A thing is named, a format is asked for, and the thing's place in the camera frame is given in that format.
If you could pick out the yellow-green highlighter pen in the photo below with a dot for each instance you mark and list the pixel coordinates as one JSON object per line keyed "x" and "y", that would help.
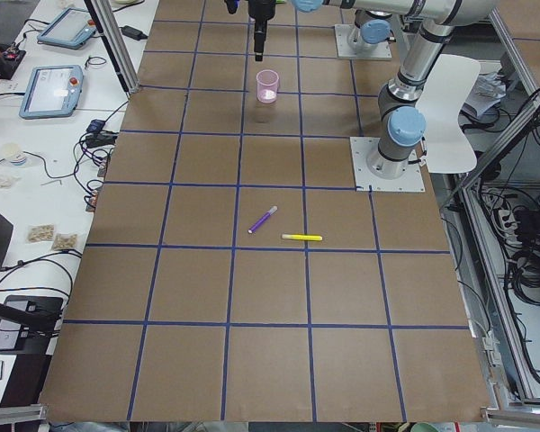
{"x": 302, "y": 237}

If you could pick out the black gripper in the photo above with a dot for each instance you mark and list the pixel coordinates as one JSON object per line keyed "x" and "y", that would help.
{"x": 260, "y": 10}

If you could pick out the purple marker pen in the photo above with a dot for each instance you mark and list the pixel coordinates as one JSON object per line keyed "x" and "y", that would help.
{"x": 262, "y": 220}

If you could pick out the snack bag left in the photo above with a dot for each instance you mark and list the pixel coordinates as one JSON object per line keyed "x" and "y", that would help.
{"x": 40, "y": 233}

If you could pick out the translucent pink plastic cup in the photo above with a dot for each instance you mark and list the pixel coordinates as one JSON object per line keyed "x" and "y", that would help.
{"x": 267, "y": 84}

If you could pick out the white plastic chair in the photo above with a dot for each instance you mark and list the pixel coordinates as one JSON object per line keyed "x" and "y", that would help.
{"x": 448, "y": 84}

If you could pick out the near blue teach pendant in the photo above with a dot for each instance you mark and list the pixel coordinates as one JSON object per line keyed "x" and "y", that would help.
{"x": 52, "y": 92}

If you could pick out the white paper cup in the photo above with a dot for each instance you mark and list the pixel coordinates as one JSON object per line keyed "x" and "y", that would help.
{"x": 13, "y": 154}

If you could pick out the snack bag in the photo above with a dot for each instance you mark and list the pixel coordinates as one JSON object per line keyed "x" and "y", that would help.
{"x": 40, "y": 233}
{"x": 64, "y": 242}

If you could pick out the far blue teach pendant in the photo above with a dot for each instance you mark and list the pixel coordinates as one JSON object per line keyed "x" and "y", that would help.
{"x": 71, "y": 29}

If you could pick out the black power adapter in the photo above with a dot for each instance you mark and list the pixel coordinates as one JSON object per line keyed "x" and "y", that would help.
{"x": 133, "y": 33}

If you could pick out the blue teach pendant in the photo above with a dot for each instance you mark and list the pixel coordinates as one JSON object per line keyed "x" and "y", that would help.
{"x": 52, "y": 92}
{"x": 71, "y": 29}

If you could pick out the snack bag right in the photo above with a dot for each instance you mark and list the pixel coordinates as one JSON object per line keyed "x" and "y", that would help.
{"x": 64, "y": 242}

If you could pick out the aluminium frame post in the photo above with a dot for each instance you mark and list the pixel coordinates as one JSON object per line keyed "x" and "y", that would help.
{"x": 111, "y": 35}

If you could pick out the black monitor stand base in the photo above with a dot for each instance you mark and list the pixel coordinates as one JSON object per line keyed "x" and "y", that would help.
{"x": 27, "y": 324}

